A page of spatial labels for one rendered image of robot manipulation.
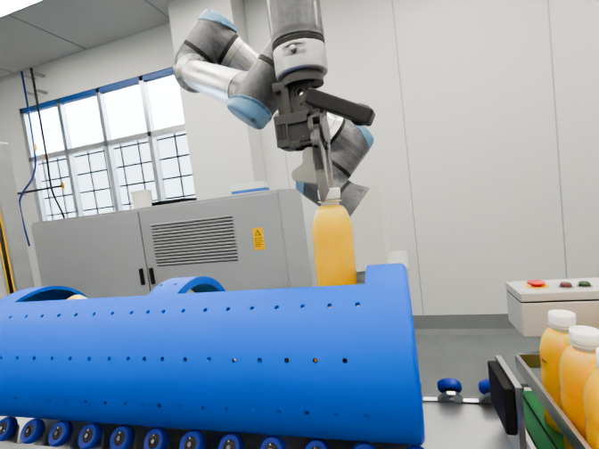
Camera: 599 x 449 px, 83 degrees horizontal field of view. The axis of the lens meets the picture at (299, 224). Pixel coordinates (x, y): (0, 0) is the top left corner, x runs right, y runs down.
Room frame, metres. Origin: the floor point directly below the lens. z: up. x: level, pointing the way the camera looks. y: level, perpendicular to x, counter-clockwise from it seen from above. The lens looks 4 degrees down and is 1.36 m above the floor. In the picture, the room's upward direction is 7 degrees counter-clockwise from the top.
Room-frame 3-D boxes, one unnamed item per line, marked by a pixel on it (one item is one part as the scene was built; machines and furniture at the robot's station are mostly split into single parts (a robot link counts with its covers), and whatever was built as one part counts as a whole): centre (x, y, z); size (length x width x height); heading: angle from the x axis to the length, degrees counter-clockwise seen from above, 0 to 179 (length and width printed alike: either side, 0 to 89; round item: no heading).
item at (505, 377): (0.52, -0.30, 0.99); 0.10 x 0.02 x 0.12; 165
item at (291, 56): (0.59, -0.04, 1.59); 0.10 x 0.09 x 0.05; 165
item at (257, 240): (2.67, 1.06, 0.72); 2.15 x 0.54 x 1.45; 73
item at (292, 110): (0.60, -0.03, 1.51); 0.09 x 0.08 x 0.12; 75
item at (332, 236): (0.59, -0.05, 1.26); 0.07 x 0.07 x 0.19
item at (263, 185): (2.41, 0.31, 1.48); 0.24 x 0.12 x 0.08; 81
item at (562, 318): (0.58, -0.44, 1.10); 0.04 x 0.04 x 0.02
